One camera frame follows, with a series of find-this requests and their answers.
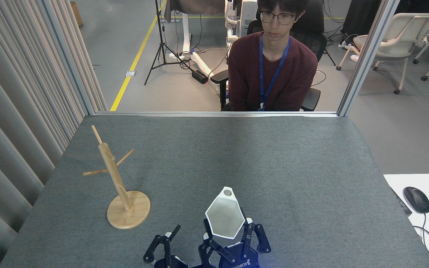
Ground cardboard box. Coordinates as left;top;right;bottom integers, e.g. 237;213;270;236
70;2;83;28

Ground person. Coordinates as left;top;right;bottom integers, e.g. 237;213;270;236
228;0;318;112

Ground black computer mouse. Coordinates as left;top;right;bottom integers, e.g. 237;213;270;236
403;186;429;214

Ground silver post by curtain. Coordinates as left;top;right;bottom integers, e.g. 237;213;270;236
38;0;96;115

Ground black tripod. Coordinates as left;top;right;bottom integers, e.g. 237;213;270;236
144;0;193;86

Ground white stand on wheels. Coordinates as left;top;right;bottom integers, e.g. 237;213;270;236
169;0;245;79

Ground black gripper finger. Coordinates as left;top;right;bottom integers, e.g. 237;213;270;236
242;218;271;258
199;219;237;267
143;224;182;267

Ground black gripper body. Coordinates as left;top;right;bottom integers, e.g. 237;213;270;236
218;243;260;268
154;257;189;268

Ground silver table rail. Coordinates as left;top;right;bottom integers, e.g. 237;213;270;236
95;111;340;118

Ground dark hanging cloth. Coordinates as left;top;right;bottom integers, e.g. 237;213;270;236
164;0;226;23

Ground black office chair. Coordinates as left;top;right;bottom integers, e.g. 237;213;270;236
210;0;327;112

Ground grey pleated curtain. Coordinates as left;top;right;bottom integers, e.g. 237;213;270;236
0;0;108;268

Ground black-rimmed glasses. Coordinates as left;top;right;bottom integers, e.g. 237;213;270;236
260;11;297;26

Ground blue lanyard with badge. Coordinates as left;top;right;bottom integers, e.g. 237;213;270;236
257;33;292;112

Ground white office chair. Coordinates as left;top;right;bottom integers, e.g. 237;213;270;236
336;13;429;95

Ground wooden cup rack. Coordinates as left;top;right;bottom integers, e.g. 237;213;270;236
83;125;151;230

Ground white faceted cup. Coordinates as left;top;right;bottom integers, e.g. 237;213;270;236
205;186;246;240

